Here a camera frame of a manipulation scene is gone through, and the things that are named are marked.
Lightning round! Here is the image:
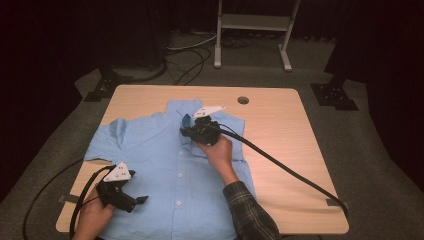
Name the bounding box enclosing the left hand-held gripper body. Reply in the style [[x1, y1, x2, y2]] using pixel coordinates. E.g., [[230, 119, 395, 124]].
[[95, 161, 138, 214]]

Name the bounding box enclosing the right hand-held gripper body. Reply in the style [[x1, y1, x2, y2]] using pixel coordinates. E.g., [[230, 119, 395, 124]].
[[188, 105, 227, 147]]

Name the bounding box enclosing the light blue button shirt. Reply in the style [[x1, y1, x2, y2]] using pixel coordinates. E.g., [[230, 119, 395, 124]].
[[83, 97, 258, 240]]

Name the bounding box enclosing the person's right hand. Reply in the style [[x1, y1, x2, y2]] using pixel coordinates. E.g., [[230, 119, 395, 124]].
[[194, 134, 234, 171]]

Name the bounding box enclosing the person's left hand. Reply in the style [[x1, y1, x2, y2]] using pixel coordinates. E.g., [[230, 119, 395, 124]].
[[71, 196, 117, 240]]

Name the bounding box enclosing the grey tape strip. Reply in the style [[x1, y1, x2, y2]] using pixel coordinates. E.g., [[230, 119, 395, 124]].
[[57, 194, 81, 204], [325, 198, 350, 209]]

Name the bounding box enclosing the black stand base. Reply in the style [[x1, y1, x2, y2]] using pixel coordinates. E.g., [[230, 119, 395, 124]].
[[310, 78, 360, 112], [83, 66, 134, 103]]

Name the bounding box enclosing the white metal stand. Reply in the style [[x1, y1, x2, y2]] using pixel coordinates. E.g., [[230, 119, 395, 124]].
[[213, 0, 301, 73]]

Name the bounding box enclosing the dark curtain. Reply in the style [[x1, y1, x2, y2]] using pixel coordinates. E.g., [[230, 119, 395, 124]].
[[0, 0, 111, 204], [323, 0, 424, 193]]

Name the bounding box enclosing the left gripper thick black cable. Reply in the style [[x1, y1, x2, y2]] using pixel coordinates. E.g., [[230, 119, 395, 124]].
[[68, 164, 116, 239]]

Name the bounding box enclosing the gripper thick black cable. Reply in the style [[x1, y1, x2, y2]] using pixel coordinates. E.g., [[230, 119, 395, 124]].
[[209, 123, 350, 218], [68, 164, 116, 239]]

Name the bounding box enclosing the black floor cable bundle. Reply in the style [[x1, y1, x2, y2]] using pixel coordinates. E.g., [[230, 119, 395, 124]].
[[164, 46, 213, 86]]

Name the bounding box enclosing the thin black floor cable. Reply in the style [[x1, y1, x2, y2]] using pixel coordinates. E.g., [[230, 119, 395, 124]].
[[22, 158, 85, 240]]

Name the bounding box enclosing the right gripper thick black cable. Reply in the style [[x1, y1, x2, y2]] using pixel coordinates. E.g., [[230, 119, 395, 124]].
[[209, 123, 350, 218]]

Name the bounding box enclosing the white floor cable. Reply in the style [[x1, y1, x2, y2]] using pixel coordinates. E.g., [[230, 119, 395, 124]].
[[166, 33, 218, 52]]

